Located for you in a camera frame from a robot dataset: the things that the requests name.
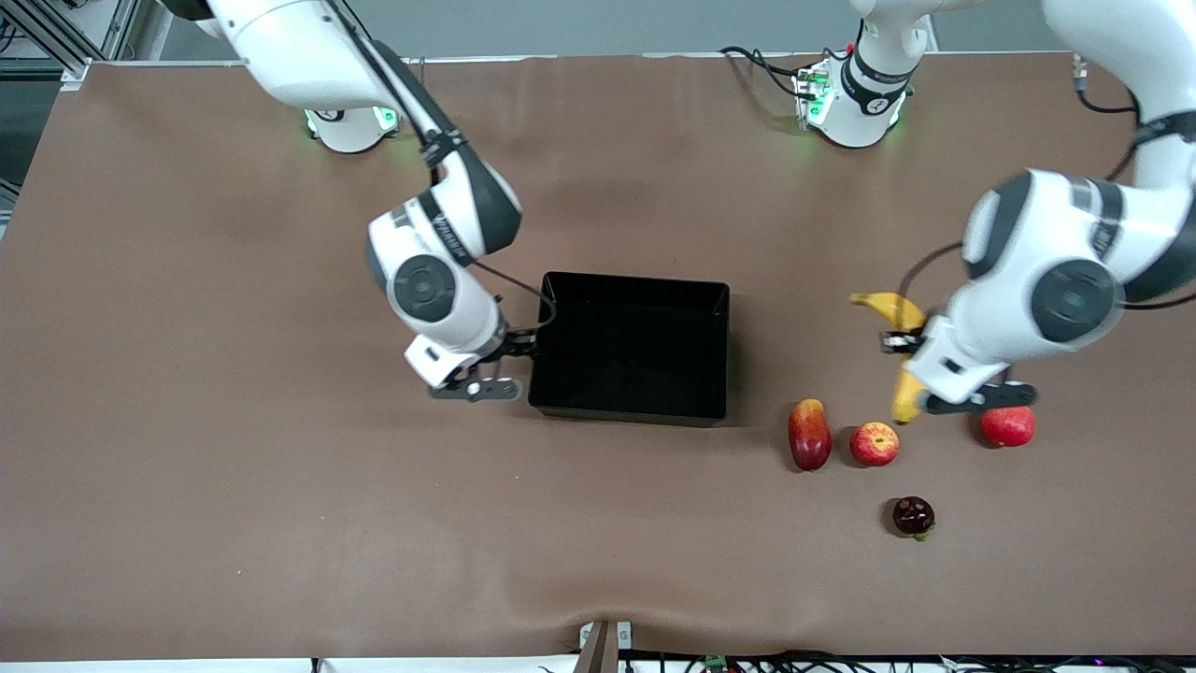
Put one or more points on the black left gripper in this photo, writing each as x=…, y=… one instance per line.
x=904, y=343

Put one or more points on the red pomegranate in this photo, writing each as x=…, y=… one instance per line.
x=1007, y=428

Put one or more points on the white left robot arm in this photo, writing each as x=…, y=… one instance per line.
x=1028, y=280

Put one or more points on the yellow banana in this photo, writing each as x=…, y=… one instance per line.
x=892, y=307

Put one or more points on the red yellow apple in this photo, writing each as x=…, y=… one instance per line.
x=875, y=444

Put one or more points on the dark purple mangosteen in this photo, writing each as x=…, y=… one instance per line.
x=913, y=516

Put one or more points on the red yellow mango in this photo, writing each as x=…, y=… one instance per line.
x=809, y=435

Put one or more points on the brown table cover mat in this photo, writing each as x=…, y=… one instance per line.
x=280, y=514

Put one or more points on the black plastic tray box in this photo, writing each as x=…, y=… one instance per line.
x=635, y=365

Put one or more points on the aluminium frame profile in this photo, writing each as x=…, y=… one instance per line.
x=56, y=42

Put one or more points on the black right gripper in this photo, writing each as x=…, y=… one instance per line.
x=517, y=345

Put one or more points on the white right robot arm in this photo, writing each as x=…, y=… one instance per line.
x=448, y=308

